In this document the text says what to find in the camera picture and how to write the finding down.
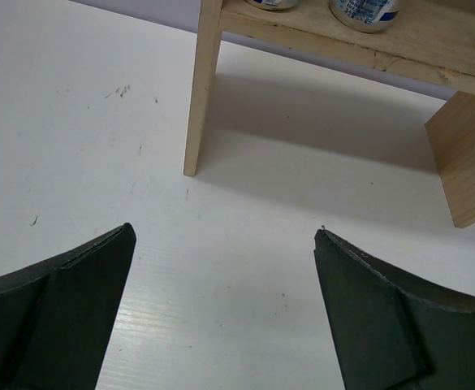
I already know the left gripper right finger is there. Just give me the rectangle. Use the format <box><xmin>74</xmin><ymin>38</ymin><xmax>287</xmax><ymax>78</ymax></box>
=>
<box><xmin>314</xmin><ymin>228</ymin><xmax>475</xmax><ymax>389</ymax></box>

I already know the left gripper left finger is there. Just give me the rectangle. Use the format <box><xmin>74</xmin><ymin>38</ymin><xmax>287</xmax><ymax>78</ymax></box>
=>
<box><xmin>0</xmin><ymin>223</ymin><xmax>136</xmax><ymax>389</ymax></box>

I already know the silver can red tab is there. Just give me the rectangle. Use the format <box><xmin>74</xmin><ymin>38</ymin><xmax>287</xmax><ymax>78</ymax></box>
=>
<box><xmin>329</xmin><ymin>0</ymin><xmax>403</xmax><ymax>33</ymax></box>

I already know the blue silver energy can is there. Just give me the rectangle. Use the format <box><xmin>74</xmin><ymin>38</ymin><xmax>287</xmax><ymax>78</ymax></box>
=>
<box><xmin>246</xmin><ymin>0</ymin><xmax>299</xmax><ymax>11</ymax></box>

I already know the wooden three-tier shelf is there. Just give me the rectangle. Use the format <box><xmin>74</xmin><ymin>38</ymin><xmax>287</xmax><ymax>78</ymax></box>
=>
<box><xmin>184</xmin><ymin>1</ymin><xmax>475</xmax><ymax>228</ymax></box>

